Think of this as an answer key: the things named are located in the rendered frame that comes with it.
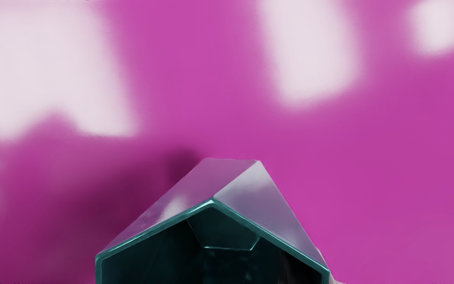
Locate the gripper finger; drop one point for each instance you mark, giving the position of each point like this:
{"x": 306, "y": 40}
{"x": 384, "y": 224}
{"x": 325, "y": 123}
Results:
{"x": 334, "y": 280}

